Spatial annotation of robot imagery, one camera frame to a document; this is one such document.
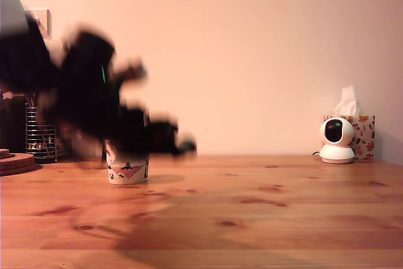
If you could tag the painted landscape coffee cup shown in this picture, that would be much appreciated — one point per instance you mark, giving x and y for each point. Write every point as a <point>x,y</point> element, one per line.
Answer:
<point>127,171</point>

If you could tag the dark brown woven basket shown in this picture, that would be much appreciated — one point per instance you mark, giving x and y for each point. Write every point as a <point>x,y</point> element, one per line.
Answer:
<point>12,124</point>

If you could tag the small cork coaster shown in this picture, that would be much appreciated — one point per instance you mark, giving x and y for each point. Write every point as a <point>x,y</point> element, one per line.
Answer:
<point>6,153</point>

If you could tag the white tissue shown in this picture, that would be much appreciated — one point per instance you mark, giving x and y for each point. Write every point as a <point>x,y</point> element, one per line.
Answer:
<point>346,102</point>

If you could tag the leaf print tissue box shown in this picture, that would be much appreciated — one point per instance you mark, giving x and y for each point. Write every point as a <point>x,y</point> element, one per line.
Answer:
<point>365,136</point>

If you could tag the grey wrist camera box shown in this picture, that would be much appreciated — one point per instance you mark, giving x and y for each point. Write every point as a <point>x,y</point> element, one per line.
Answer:
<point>133,69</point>

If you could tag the white light switch plate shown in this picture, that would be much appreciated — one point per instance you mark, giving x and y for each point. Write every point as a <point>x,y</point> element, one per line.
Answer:
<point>47,21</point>

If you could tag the small white round camera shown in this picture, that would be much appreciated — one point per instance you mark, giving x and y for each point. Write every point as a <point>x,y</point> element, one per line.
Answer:
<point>335,154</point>

